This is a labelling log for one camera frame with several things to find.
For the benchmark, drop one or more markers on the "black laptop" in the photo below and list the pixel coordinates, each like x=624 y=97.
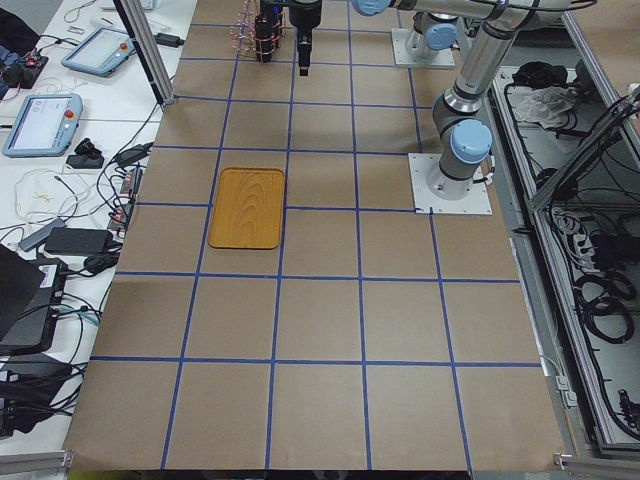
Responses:
x=30 y=292

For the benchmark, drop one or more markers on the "white crumpled cloth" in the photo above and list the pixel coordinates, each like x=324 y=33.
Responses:
x=547 y=107

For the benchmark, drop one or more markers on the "copper wire bottle basket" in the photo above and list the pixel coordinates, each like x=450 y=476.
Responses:
x=242 y=34

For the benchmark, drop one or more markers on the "wooden rectangular tray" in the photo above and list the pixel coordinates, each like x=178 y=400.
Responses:
x=248 y=209

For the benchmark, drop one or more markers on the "small black webcam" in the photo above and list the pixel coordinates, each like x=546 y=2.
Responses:
x=86 y=156

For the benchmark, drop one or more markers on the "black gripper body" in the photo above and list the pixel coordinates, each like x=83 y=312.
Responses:
x=304 y=15

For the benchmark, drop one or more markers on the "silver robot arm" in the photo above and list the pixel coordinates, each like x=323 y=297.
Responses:
x=432 y=33
x=466 y=141

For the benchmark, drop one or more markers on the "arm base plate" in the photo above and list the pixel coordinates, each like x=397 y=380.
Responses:
x=402 y=58
x=434 y=193

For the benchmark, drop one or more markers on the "dark wine bottle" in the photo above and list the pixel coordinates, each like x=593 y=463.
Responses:
x=266 y=31

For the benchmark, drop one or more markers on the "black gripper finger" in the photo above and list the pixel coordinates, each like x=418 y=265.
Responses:
x=304 y=58

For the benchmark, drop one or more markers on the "black power adapter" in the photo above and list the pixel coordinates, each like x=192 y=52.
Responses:
x=77 y=241

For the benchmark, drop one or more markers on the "near blue teach pendant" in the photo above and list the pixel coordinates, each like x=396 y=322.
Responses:
x=45 y=126

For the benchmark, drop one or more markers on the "aluminium frame post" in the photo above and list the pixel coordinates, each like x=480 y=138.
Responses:
x=135 y=22

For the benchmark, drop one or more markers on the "blue teach pendant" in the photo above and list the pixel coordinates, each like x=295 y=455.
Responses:
x=45 y=126
x=101 y=53

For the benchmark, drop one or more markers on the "far blue teach pendant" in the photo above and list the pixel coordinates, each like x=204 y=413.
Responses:
x=101 y=53

